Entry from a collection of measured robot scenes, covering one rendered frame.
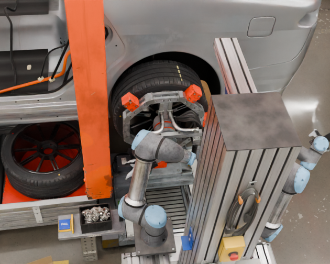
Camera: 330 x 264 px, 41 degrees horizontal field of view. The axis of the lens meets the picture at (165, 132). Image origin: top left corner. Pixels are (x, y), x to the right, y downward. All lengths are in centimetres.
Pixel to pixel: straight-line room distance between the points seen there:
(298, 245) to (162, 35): 194
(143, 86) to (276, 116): 145
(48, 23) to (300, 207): 252
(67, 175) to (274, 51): 164
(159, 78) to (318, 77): 257
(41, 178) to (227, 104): 194
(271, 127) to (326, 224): 245
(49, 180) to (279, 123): 203
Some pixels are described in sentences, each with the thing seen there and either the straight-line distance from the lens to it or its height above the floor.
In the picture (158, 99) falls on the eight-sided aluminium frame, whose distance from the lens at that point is 281.
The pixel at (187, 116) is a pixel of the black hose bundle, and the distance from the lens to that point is 283.
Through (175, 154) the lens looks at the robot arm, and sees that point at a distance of 218.
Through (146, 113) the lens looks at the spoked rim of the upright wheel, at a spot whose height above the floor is 88.
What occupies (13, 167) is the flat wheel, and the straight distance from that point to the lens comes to 332.
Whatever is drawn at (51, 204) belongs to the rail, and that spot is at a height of 39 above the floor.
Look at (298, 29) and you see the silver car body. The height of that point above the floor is 143.
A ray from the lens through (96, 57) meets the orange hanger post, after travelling 214.
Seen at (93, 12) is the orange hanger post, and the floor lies 197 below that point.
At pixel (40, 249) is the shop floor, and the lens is 351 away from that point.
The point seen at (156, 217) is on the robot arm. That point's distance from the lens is 237.
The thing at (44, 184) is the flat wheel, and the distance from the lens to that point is 321.
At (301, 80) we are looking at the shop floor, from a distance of 497.
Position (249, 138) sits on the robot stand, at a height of 203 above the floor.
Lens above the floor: 308
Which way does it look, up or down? 49 degrees down
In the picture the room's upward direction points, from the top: 6 degrees clockwise
